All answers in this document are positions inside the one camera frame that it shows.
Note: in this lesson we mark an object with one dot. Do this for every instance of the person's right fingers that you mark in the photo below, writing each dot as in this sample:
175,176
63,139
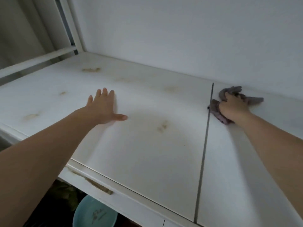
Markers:
235,97

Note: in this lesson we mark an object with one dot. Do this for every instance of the dark green bag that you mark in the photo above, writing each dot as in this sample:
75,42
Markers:
67,195

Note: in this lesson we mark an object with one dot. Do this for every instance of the grey cleaning cloth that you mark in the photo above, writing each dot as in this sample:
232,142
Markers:
254,100

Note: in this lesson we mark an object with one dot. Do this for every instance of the white window frame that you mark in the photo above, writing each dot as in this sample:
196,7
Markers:
76,35

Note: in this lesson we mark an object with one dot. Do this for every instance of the person's left thumb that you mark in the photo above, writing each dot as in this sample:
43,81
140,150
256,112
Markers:
121,117

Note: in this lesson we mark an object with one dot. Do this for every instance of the teal plastic basin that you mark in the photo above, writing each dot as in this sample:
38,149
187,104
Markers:
94,213

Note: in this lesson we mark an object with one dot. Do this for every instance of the person's left little finger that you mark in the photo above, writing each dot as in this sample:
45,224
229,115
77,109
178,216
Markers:
90,100

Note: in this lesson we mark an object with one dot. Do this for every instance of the person's right forearm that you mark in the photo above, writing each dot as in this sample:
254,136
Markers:
277,148

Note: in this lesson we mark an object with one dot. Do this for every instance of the beige curtain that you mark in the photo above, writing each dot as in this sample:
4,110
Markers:
23,25

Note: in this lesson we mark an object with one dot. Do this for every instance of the white cabinet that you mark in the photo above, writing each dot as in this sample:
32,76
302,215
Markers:
132,198

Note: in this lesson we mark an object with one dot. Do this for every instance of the person's left hand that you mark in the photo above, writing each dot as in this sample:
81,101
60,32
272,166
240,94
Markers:
103,108

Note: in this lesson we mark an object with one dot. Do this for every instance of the person's left forearm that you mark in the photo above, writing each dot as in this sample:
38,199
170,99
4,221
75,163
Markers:
40,158

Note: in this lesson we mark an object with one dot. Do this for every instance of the person's right hand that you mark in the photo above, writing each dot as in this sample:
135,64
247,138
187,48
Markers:
233,108

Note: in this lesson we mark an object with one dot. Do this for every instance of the person's left middle finger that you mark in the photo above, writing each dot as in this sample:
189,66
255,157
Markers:
105,94

